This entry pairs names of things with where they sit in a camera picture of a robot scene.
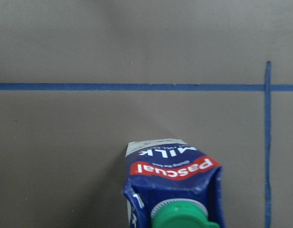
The blue Pascual milk carton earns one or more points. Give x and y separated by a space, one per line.
171 184

